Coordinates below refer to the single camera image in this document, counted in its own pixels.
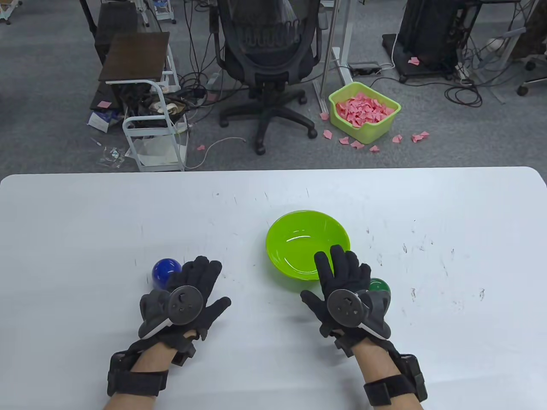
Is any person's right hand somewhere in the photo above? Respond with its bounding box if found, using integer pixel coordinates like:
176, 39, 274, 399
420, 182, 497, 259
301, 244, 371, 357

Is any person's left hand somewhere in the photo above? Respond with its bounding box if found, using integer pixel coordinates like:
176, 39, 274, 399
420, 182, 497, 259
171, 256, 232, 366

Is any green dome cup cover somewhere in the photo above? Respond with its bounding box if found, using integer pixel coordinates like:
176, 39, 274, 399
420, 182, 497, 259
368, 278, 391, 299

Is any blue dome cup cover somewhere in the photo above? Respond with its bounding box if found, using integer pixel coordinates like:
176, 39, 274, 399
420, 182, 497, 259
152, 258, 183, 292

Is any lime green bowl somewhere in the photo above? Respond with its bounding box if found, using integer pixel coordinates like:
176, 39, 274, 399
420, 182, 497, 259
265, 209, 351, 281

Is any person's left forearm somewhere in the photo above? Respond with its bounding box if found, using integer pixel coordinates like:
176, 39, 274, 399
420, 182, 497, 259
104, 342, 180, 410

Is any person's right forearm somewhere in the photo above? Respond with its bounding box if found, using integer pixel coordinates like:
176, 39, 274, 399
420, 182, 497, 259
350, 340, 428, 410

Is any black round tracking controller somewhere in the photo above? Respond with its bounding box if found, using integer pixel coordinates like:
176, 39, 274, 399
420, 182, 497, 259
327, 288, 391, 340
138, 285, 204, 340

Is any lime green plastic bin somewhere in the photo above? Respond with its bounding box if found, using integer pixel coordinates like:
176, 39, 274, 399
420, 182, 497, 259
328, 82, 402, 144

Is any clear plastic bag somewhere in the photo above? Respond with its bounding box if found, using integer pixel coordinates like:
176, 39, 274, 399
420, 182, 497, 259
99, 146, 126, 168

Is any pile of pink papers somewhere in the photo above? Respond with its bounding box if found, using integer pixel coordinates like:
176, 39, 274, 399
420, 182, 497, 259
335, 92, 396, 128

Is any white metal utility cart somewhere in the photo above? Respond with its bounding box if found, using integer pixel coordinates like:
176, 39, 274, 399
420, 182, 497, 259
105, 43, 189, 172

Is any white and blue carton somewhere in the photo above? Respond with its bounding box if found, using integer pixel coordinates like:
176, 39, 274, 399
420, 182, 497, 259
87, 110, 122, 132

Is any grey floor socket box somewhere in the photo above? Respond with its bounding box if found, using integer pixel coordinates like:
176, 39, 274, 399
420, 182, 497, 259
347, 62, 382, 76

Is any flat black laptop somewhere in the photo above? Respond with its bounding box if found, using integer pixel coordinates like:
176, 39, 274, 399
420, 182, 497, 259
89, 81, 124, 112

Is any black mesh office chair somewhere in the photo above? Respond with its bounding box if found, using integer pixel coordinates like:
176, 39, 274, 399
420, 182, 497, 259
212, 0, 324, 155

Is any brown wooden board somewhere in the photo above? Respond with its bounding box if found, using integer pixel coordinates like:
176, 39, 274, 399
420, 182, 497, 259
98, 32, 171, 83

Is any black equipment stand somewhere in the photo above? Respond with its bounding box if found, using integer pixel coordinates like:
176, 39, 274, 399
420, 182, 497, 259
382, 0, 462, 83

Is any grey chair wheel base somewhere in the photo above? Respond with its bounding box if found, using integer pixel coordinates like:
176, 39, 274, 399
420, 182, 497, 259
515, 53, 547, 97

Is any white wheeled rack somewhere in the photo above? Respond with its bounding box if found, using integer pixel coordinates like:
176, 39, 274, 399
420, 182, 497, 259
0, 0, 23, 25
147, 0, 177, 25

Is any dark brown side table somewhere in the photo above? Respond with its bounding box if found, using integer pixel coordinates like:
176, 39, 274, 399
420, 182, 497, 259
94, 2, 139, 64

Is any black wrist camera strap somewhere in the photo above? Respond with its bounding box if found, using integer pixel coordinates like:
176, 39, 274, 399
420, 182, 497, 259
107, 349, 170, 398
363, 352, 428, 406

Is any white floor cable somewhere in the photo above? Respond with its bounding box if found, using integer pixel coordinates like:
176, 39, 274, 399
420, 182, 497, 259
187, 137, 247, 170

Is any tangle of black cables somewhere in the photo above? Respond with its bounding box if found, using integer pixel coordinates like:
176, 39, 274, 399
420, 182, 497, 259
175, 0, 227, 116

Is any coiled black cable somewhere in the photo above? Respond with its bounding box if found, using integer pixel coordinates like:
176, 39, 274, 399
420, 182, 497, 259
444, 83, 483, 107

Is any white desk frame leg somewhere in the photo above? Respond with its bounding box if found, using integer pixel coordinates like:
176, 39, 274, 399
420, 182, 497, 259
313, 0, 355, 114

